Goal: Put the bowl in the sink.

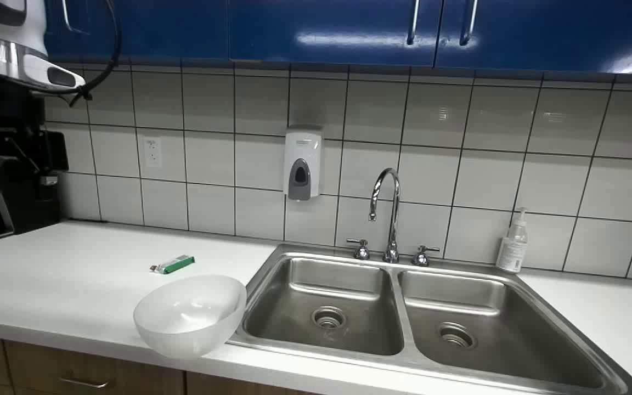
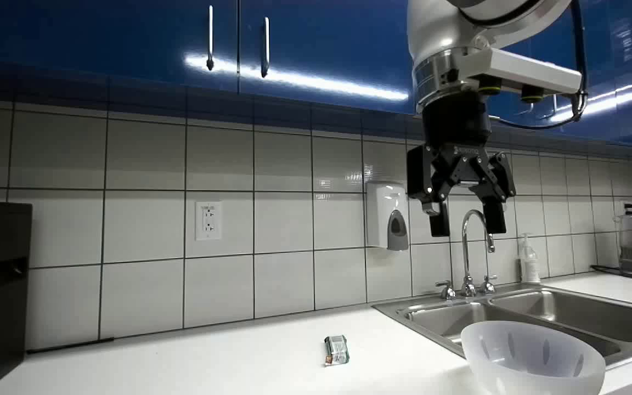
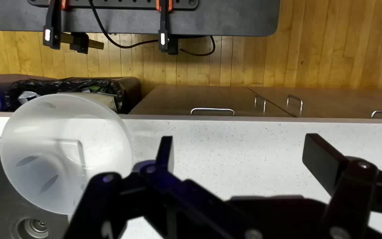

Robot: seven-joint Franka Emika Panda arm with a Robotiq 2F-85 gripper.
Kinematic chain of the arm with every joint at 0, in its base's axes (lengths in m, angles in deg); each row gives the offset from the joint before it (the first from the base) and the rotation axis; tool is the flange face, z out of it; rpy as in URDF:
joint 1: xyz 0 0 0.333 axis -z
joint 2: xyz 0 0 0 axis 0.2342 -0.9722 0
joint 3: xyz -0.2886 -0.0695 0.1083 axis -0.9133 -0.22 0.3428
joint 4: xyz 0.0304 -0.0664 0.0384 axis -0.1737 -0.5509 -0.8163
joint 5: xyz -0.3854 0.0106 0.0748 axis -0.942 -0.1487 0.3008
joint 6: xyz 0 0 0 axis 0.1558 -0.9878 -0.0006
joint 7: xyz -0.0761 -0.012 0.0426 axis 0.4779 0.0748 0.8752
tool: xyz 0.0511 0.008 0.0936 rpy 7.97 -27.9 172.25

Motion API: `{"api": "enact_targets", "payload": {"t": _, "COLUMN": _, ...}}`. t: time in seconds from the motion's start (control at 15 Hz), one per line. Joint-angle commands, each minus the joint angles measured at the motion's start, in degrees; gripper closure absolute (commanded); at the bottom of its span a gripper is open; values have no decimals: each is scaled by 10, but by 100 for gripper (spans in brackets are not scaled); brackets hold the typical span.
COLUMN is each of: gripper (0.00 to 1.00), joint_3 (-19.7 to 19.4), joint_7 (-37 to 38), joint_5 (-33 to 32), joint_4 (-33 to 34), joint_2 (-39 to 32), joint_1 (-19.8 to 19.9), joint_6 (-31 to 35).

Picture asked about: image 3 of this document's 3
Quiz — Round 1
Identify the trash bin with black bag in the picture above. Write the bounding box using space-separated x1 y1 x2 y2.
4 76 142 114

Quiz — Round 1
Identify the black mounting rail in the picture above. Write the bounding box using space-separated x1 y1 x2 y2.
27 0 201 12

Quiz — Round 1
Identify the black metal bracket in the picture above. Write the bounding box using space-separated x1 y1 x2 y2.
61 30 105 56

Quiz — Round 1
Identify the thin black floor cable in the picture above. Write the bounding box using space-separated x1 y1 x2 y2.
88 0 218 57

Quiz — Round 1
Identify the round sink drain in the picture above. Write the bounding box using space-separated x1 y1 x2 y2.
16 216 52 239

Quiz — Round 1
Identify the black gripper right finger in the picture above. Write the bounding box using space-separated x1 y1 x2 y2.
303 131 382 239

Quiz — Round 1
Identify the orange black clamp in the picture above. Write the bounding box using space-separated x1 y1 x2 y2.
154 0 181 56
41 0 71 50

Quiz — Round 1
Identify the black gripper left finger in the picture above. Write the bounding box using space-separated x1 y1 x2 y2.
64 134 263 239

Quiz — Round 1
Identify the translucent white plastic bowl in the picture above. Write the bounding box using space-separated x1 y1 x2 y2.
0 92 134 216

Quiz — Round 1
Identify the wooden lower cabinet front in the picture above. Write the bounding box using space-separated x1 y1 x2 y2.
129 85 297 118
247 85 382 119

